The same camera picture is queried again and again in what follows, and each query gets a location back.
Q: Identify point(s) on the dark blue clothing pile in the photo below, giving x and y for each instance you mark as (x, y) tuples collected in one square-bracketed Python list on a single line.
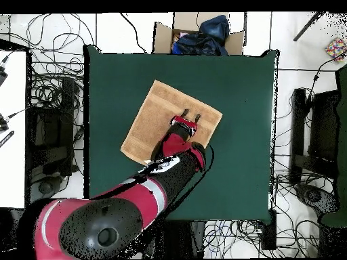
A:
[(206, 40)]

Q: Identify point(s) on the cardboard box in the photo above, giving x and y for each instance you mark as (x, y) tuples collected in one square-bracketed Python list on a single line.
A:
[(162, 38)]

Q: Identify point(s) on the colourful dotted item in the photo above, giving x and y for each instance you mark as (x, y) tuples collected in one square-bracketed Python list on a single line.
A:
[(336, 48)]

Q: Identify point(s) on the grey metal bar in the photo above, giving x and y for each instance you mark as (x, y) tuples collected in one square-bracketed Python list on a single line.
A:
[(307, 26)]

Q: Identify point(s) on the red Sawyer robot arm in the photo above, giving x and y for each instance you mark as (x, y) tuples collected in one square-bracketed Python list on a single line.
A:
[(135, 195)]

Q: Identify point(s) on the white side table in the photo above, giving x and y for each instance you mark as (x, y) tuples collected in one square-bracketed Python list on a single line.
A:
[(12, 135)]

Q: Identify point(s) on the green covered furniture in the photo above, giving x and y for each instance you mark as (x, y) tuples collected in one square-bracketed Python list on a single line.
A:
[(342, 162)]

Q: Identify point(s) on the dark green table cloth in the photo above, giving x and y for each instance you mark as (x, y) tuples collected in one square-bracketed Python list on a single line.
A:
[(238, 122)]

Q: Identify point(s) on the orange terry towel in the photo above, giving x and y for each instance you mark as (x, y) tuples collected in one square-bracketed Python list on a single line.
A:
[(151, 122)]

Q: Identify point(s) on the black equipment stand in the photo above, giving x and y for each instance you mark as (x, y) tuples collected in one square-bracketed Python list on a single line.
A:
[(51, 130), (322, 127)]

